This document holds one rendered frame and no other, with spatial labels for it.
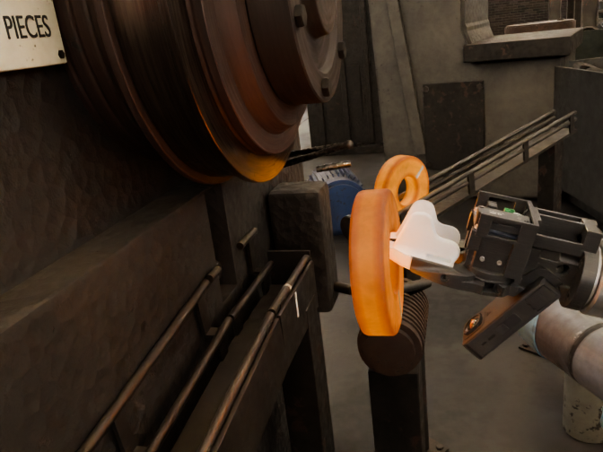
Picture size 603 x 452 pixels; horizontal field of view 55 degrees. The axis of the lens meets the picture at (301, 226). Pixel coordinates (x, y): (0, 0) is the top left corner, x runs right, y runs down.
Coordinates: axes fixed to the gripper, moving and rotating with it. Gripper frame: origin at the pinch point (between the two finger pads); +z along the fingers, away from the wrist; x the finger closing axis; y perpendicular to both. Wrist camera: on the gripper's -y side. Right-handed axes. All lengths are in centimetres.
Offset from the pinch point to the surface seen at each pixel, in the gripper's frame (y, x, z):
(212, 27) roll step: 18.7, 0.9, 20.0
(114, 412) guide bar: -16.7, 16.2, 20.8
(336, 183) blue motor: -70, -215, 37
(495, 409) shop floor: -79, -85, -38
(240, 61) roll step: 15.5, -2.2, 18.0
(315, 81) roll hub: 13.5, -10.9, 11.7
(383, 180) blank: -13, -62, 5
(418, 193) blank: -17, -69, -3
